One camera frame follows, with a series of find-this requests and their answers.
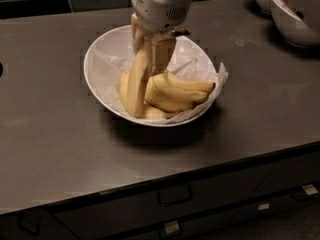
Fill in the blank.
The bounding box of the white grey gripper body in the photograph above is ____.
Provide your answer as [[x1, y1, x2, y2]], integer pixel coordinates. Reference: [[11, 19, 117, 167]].
[[131, 0, 193, 32]]

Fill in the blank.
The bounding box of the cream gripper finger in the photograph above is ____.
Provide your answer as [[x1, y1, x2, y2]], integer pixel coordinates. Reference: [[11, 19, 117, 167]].
[[131, 13, 148, 54], [145, 32, 176, 76]]

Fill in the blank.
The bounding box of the large front yellow banana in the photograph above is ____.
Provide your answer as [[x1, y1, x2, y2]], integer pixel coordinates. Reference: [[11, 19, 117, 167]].
[[127, 46, 148, 118]]

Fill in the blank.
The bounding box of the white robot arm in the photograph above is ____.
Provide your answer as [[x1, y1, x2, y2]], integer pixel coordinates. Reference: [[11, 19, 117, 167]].
[[131, 0, 320, 83]]

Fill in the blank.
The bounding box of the large white bowl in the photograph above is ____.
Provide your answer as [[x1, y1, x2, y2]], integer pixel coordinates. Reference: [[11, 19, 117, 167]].
[[83, 24, 218, 128]]

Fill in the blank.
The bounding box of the middle right yellow banana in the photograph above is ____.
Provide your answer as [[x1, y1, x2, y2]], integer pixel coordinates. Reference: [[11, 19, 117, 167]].
[[152, 75, 209, 104]]

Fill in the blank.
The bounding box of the left yellow banana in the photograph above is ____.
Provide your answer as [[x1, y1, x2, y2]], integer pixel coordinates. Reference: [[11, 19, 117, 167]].
[[118, 71, 130, 108]]

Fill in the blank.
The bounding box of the top right yellow banana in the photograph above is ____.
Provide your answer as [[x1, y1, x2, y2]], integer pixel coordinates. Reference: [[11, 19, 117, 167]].
[[163, 71, 215, 94]]

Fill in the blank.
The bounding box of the lower right yellow banana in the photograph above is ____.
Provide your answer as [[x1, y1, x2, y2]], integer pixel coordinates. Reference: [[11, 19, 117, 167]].
[[144, 79, 193, 113]]

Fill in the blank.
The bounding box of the bottom small yellow banana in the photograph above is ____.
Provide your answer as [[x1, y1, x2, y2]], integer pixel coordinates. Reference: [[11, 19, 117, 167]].
[[142, 104, 177, 119]]

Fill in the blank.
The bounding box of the white bowl front right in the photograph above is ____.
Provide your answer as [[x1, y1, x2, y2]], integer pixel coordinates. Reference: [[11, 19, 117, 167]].
[[270, 0, 320, 47]]

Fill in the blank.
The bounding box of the right dark drawer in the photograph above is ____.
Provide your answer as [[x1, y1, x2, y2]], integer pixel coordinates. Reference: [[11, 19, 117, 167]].
[[253, 152, 320, 197]]

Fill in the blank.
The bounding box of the dark drawer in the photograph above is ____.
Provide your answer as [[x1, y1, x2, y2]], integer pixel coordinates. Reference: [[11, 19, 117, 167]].
[[253, 152, 320, 197], [123, 192, 320, 240], [56, 165, 272, 240]]

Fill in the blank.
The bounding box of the dark upper drawer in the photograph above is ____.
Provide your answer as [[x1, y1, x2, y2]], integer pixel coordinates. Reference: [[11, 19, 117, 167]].
[[56, 165, 272, 240]]

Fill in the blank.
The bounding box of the dark lower drawer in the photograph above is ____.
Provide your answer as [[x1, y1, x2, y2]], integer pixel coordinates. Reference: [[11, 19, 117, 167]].
[[123, 192, 320, 240]]

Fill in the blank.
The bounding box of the left dark cabinet door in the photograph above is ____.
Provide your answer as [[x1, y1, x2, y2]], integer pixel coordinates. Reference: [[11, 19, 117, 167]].
[[0, 209, 79, 240]]

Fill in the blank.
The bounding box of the black upper drawer handle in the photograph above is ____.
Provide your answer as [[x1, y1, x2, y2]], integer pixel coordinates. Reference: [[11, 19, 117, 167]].
[[157, 185, 193, 207]]

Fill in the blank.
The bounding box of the left black handle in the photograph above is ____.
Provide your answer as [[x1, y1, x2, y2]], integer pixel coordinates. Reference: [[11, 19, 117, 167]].
[[17, 214, 41, 237]]

